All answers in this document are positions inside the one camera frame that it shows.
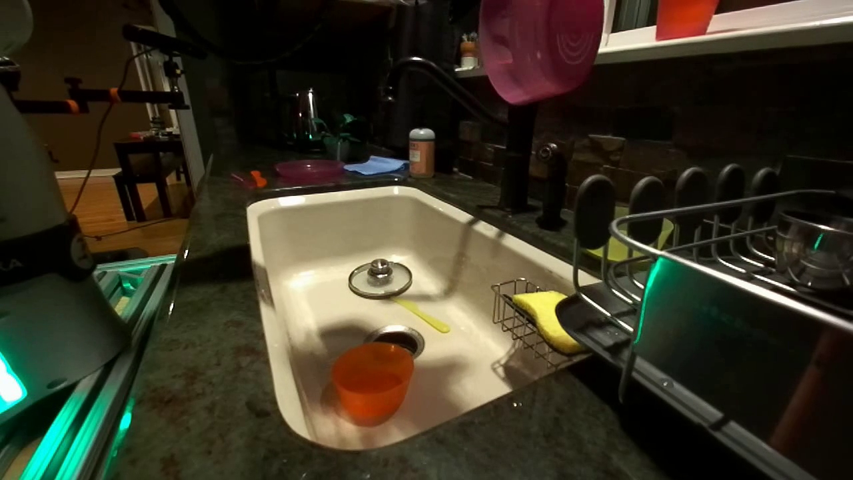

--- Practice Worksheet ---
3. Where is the pink plastic bowl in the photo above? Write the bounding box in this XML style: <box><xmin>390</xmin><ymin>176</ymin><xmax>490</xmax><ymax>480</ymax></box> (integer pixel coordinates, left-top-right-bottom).
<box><xmin>478</xmin><ymin>0</ymin><xmax>607</xmax><ymax>110</ymax></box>

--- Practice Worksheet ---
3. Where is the blue dish cloth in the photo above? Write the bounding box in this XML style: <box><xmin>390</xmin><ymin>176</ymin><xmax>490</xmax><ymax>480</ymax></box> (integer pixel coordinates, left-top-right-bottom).
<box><xmin>341</xmin><ymin>152</ymin><xmax>411</xmax><ymax>178</ymax></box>

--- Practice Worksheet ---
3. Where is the magenta plastic bowl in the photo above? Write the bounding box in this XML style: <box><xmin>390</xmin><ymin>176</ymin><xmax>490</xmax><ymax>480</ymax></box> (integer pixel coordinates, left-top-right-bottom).
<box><xmin>273</xmin><ymin>158</ymin><xmax>350</xmax><ymax>189</ymax></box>

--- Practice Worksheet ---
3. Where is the yellow-green plastic bowl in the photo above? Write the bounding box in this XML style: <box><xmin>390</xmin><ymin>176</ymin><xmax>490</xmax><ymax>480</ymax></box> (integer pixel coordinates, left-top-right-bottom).
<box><xmin>589</xmin><ymin>216</ymin><xmax>681</xmax><ymax>268</ymax></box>

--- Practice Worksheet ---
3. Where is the metal sink drain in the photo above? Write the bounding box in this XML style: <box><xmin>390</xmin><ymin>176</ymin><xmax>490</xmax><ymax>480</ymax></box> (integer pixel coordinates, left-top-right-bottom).
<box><xmin>362</xmin><ymin>324</ymin><xmax>430</xmax><ymax>360</ymax></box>
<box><xmin>347</xmin><ymin>257</ymin><xmax>417</xmax><ymax>301</ymax></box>

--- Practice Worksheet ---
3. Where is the white kitchen sink basin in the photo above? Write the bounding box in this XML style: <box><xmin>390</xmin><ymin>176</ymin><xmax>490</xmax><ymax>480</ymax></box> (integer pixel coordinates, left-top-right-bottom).
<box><xmin>243</xmin><ymin>181</ymin><xmax>607</xmax><ymax>453</ymax></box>

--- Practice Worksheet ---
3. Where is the black curved faucet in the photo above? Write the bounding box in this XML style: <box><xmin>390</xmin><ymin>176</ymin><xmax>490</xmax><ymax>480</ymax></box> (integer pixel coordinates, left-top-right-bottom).
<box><xmin>383</xmin><ymin>53</ymin><xmax>542</xmax><ymax>216</ymax></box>

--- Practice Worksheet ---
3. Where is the yellow sponge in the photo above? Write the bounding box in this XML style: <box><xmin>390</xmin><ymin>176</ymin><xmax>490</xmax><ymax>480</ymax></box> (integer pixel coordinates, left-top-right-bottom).
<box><xmin>510</xmin><ymin>288</ymin><xmax>593</xmax><ymax>358</ymax></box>

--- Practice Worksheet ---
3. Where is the orange plastic cup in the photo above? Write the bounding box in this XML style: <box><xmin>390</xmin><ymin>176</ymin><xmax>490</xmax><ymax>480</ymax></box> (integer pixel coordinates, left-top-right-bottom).
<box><xmin>655</xmin><ymin>0</ymin><xmax>723</xmax><ymax>44</ymax></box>
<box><xmin>330</xmin><ymin>338</ymin><xmax>418</xmax><ymax>430</ymax></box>

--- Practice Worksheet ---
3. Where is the dark wooden stool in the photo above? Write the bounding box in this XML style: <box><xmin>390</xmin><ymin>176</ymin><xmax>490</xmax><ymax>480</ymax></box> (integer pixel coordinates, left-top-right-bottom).
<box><xmin>111</xmin><ymin>132</ymin><xmax>178</xmax><ymax>225</ymax></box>

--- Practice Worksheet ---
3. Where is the shiny metal pot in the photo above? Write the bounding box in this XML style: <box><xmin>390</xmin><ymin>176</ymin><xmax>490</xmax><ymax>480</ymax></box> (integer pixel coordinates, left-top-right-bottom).
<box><xmin>770</xmin><ymin>205</ymin><xmax>853</xmax><ymax>293</ymax></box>

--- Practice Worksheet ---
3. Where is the wire dish rack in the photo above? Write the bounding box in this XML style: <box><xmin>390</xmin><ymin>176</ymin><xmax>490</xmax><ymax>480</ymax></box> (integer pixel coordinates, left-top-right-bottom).
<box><xmin>557</xmin><ymin>160</ymin><xmax>853</xmax><ymax>480</ymax></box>

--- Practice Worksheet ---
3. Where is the black camera stand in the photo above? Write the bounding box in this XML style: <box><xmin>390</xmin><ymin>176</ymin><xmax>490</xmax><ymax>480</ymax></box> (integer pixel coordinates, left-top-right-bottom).
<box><xmin>0</xmin><ymin>21</ymin><xmax>207</xmax><ymax>117</ymax></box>

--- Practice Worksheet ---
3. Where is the aluminium frame with green light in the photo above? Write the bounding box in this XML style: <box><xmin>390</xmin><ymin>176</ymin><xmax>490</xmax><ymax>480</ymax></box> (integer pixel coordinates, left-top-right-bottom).
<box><xmin>0</xmin><ymin>250</ymin><xmax>182</xmax><ymax>480</ymax></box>

